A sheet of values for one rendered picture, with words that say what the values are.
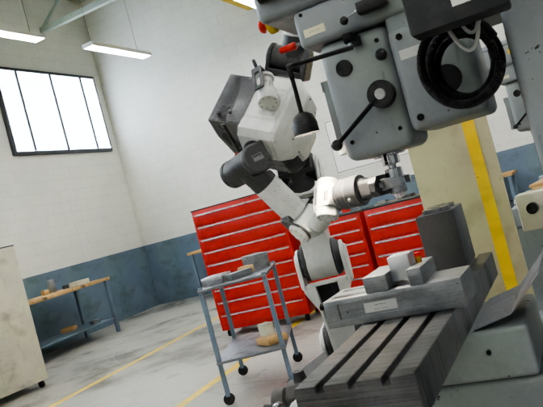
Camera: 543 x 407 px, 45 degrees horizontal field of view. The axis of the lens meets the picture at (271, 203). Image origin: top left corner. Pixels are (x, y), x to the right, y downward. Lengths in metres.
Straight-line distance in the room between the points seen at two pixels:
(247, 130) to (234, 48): 10.04
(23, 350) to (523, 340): 6.59
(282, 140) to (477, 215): 1.62
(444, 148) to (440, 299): 2.00
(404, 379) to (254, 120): 1.22
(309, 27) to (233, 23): 10.49
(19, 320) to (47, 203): 4.21
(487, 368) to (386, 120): 0.65
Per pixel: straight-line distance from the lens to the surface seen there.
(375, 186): 1.78
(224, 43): 12.31
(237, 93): 2.28
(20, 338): 7.76
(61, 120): 12.39
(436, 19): 1.43
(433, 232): 2.12
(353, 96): 1.74
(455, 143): 3.52
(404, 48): 1.70
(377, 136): 1.72
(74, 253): 11.87
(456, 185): 3.53
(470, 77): 1.66
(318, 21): 1.77
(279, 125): 2.15
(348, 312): 1.67
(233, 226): 7.17
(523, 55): 1.54
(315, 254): 2.46
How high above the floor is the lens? 1.25
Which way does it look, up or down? 1 degrees up
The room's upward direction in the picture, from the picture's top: 15 degrees counter-clockwise
